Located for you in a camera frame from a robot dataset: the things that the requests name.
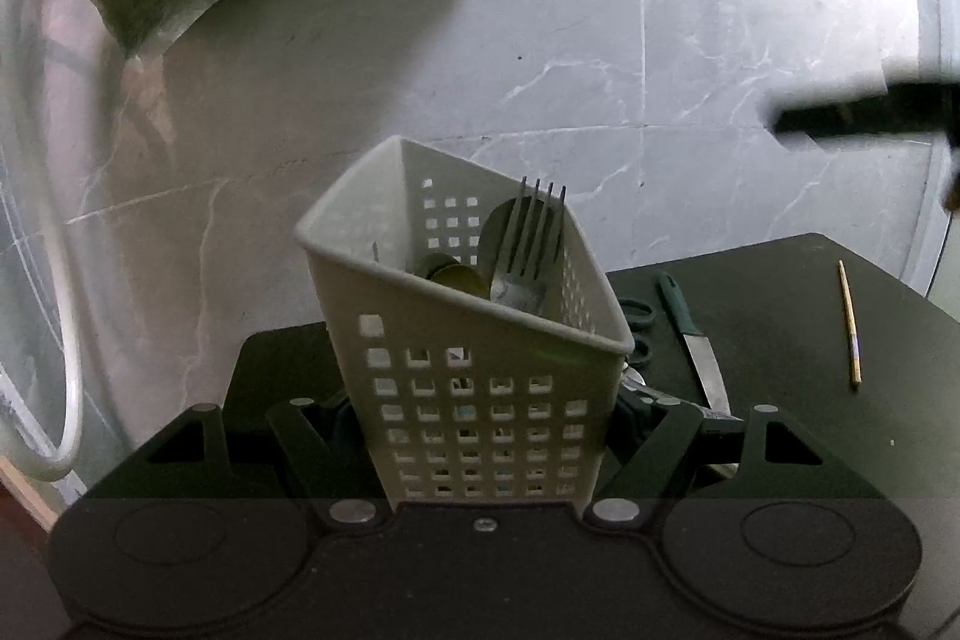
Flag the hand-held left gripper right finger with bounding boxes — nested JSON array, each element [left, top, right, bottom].
[[585, 401, 890, 532]]

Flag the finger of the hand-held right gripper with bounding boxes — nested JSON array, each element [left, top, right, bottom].
[[771, 59, 960, 154]]

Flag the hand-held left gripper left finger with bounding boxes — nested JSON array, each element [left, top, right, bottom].
[[90, 395, 382, 534]]

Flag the green-handled knife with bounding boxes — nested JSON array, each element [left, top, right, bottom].
[[656, 271, 742, 480]]

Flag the black-handled scissors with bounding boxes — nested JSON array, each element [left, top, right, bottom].
[[615, 299, 680, 450]]

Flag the white perforated utensil holder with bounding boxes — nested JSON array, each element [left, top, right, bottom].
[[295, 135, 636, 507]]

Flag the wooden chopstick with purple band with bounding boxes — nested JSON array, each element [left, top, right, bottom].
[[838, 260, 863, 390]]

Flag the metal fork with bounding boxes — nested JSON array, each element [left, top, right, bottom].
[[491, 175, 568, 313]]

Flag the large metal spoon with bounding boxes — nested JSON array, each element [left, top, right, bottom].
[[477, 197, 526, 305]]

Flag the white hose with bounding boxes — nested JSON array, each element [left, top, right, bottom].
[[0, 0, 88, 483]]

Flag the wooden frame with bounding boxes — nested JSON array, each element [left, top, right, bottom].
[[0, 456, 65, 537]]

